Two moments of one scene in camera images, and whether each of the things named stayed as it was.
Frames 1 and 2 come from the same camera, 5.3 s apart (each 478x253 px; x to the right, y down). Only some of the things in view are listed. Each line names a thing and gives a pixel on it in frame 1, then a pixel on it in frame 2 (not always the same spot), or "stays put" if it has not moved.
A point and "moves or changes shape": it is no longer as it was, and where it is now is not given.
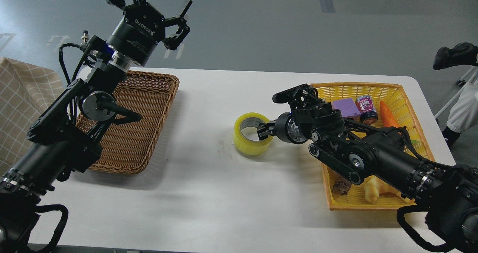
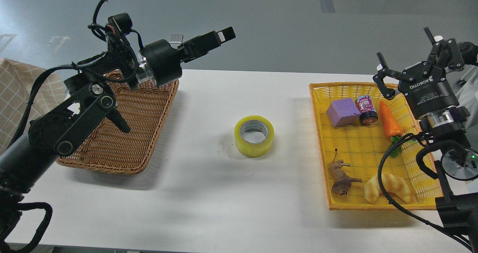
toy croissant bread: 373,186 stays put
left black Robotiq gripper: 141,28 → 164,62
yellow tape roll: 246,146 moves or changes shape
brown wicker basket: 130,147 stays put
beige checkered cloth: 27,91 stays put
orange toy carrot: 389,120 stays put
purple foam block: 347,106 stays put
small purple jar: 368,114 stays put
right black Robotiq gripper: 285,126 → 428,92
